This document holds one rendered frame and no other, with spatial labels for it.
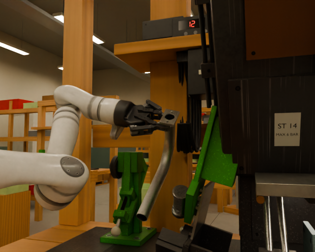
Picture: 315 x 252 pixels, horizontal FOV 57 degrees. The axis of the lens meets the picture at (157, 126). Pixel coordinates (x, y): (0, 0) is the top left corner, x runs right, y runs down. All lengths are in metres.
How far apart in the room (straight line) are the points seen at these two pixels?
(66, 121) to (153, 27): 0.48
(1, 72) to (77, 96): 8.87
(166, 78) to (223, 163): 0.52
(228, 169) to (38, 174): 0.38
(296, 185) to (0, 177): 0.48
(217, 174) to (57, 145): 0.39
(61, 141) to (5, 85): 8.98
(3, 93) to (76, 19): 8.39
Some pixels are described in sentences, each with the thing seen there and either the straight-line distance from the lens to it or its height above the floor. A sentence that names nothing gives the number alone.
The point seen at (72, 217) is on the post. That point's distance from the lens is 1.24.
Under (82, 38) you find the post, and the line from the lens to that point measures 1.28.
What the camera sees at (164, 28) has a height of 1.59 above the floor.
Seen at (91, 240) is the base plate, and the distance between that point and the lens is 0.98.
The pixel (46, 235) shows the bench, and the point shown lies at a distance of 1.14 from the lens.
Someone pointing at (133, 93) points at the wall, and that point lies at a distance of 12.08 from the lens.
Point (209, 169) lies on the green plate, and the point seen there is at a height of 1.14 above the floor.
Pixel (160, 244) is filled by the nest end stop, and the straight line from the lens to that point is 0.69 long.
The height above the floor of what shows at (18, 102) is 2.15.
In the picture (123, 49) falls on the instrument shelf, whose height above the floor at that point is 1.52.
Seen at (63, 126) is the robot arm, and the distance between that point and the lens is 0.78.
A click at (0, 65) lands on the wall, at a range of 9.73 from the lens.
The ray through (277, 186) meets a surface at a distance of 0.46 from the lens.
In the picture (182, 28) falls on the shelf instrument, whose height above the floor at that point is 1.57.
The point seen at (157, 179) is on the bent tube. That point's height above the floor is 1.10.
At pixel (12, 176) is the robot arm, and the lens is 0.59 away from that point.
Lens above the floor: 1.18
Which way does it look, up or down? 5 degrees up
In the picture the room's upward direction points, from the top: straight up
